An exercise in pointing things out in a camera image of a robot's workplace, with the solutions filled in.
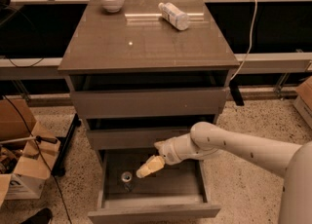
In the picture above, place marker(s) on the black handled tool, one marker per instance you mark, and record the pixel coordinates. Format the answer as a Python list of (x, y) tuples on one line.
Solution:
[(36, 138)]

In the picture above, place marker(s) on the grey drawer cabinet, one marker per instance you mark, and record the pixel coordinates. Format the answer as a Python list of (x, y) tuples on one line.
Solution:
[(138, 40)]

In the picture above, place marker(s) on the grey drawer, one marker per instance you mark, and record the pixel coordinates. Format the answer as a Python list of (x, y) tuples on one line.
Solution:
[(172, 193), (141, 95), (140, 132)]

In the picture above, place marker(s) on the redbull can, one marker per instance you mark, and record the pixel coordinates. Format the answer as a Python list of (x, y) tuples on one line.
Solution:
[(126, 178)]

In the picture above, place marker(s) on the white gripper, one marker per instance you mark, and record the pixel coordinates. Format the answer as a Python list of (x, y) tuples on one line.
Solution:
[(171, 153)]

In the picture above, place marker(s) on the black shoe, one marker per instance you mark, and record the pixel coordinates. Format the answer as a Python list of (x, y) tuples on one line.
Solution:
[(43, 216)]

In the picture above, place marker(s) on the white plastic bottle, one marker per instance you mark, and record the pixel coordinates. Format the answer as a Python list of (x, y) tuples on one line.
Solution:
[(173, 15)]

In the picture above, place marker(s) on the black metal stand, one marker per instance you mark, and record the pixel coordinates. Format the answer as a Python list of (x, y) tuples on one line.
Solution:
[(59, 167)]

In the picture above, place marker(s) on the grey middle drawer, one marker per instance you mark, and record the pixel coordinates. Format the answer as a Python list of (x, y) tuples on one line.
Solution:
[(140, 132)]

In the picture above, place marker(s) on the cardboard box at right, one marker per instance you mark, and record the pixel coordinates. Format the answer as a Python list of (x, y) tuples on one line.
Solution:
[(303, 102)]

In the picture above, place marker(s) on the grey bottom drawer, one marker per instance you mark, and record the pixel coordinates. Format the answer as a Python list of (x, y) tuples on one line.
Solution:
[(172, 193)]

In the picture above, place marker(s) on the open cardboard box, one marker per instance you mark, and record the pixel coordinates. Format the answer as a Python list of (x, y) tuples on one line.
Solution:
[(25, 166)]

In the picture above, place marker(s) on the grey top drawer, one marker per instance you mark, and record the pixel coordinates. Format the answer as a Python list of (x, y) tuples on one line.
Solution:
[(141, 95)]

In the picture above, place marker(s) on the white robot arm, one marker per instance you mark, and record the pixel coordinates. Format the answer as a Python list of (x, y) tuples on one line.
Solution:
[(292, 162)]

